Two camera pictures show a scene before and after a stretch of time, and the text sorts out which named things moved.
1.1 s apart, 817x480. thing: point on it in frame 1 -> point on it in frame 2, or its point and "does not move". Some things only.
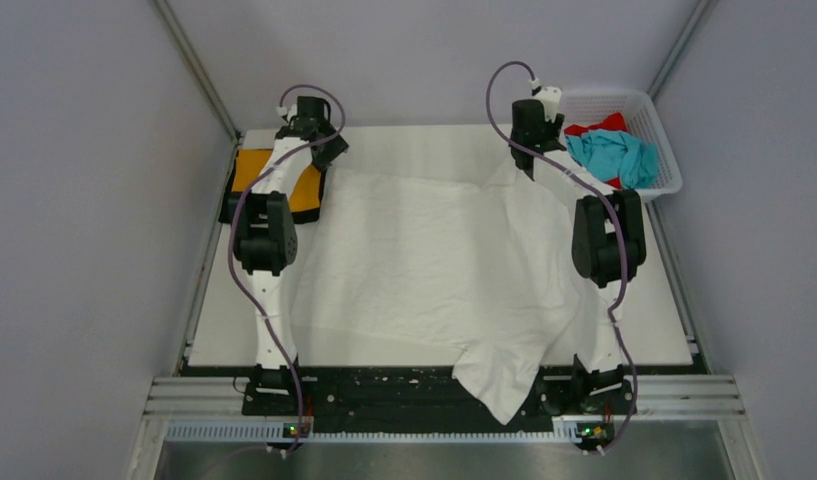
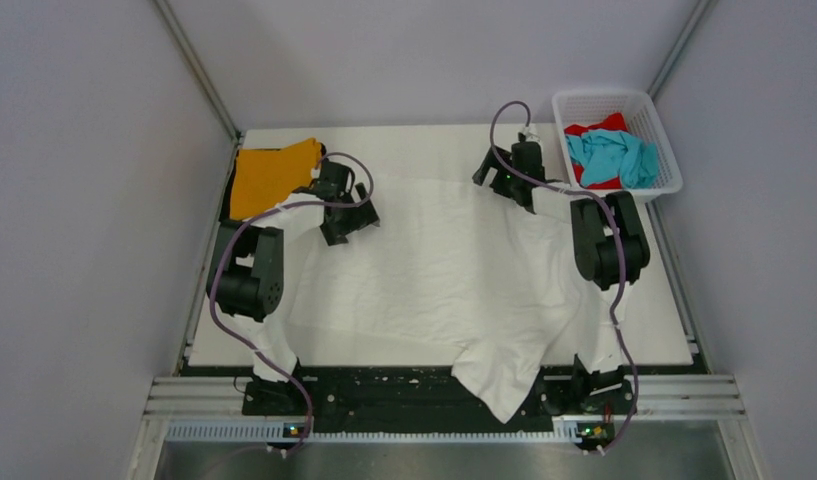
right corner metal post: (699, 16) does not move
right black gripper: (554, 127) -> (481, 174)
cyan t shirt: (616, 155) does not move
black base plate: (428, 400) does not move
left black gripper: (336, 146) -> (362, 214)
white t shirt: (478, 270) does not move
